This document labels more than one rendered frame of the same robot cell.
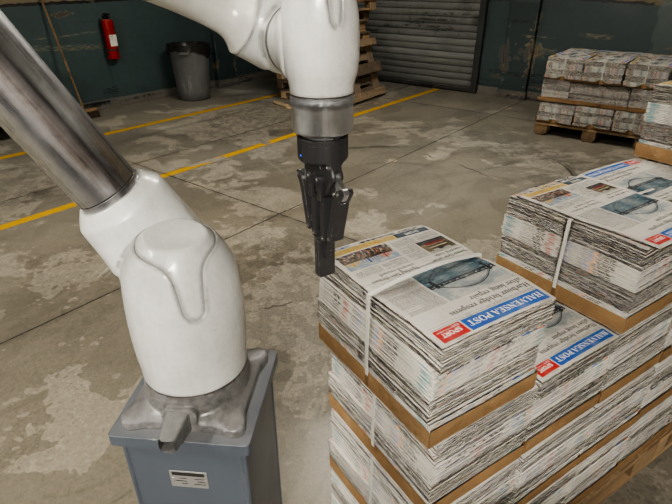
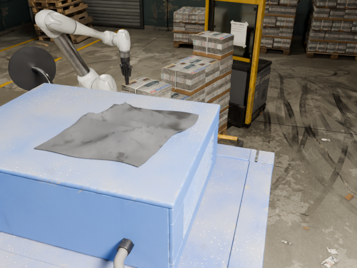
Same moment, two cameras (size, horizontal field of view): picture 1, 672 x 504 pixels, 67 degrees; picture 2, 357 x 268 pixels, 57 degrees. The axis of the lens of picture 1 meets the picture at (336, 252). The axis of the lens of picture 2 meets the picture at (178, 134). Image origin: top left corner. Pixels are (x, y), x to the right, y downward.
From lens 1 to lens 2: 2.07 m
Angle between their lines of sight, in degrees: 19
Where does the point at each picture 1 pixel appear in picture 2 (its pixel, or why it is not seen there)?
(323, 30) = (125, 40)
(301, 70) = (122, 47)
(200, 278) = (112, 82)
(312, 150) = (124, 59)
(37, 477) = not seen: hidden behind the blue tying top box
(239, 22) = (107, 38)
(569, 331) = (179, 97)
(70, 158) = (82, 65)
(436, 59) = (120, 13)
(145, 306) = (104, 88)
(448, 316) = (152, 89)
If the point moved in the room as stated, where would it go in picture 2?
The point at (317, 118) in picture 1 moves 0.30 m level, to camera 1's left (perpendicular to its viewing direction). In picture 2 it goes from (125, 54) to (86, 58)
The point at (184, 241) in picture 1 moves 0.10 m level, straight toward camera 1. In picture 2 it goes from (108, 76) to (114, 80)
